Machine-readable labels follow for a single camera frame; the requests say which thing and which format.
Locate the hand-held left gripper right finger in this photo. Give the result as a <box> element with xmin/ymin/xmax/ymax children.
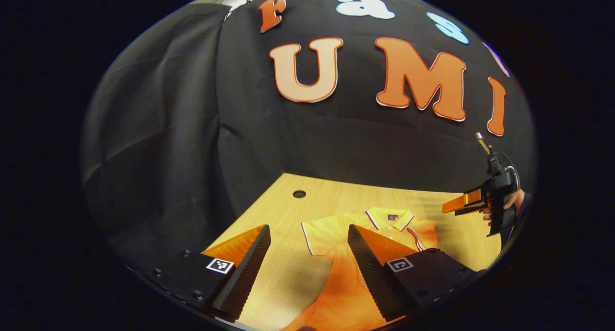
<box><xmin>347</xmin><ymin>224</ymin><xmax>486</xmax><ymax>322</ymax></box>

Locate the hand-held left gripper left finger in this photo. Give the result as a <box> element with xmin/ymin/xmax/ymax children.
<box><xmin>127</xmin><ymin>224</ymin><xmax>272</xmax><ymax>323</ymax></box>

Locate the orange T-shirt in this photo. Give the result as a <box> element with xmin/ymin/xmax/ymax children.
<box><xmin>281</xmin><ymin>207</ymin><xmax>439</xmax><ymax>331</ymax></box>

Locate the black backdrop cloth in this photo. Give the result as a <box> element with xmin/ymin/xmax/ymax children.
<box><xmin>79</xmin><ymin>0</ymin><xmax>536</xmax><ymax>274</ymax></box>

